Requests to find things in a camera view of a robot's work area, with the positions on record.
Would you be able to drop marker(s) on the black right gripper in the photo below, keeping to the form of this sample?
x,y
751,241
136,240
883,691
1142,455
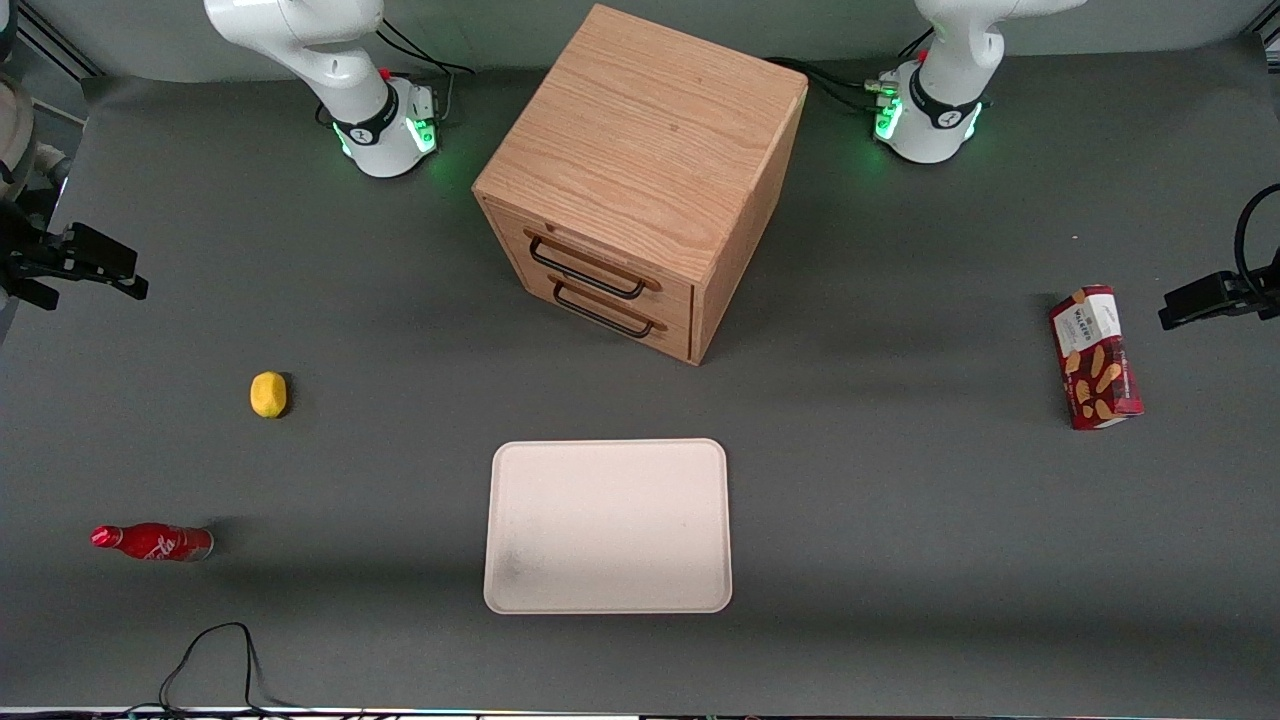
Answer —
x,y
22,255

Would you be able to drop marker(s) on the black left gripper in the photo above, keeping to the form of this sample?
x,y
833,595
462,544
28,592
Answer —
x,y
1243,290

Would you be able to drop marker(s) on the red coke bottle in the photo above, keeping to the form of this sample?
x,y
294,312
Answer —
x,y
160,542

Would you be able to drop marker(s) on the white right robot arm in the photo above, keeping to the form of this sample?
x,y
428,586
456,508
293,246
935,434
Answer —
x,y
375,130

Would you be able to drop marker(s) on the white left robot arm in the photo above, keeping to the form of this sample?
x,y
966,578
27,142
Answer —
x,y
935,125

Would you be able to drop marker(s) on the beige plastic tray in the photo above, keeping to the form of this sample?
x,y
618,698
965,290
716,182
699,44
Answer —
x,y
610,525

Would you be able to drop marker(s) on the red cookie box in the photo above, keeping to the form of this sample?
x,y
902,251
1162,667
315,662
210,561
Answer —
x,y
1098,365

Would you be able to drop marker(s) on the yellow lemon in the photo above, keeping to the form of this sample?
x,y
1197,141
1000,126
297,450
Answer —
x,y
268,394

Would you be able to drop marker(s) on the wooden drawer cabinet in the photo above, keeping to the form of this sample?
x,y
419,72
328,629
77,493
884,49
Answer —
x,y
640,140

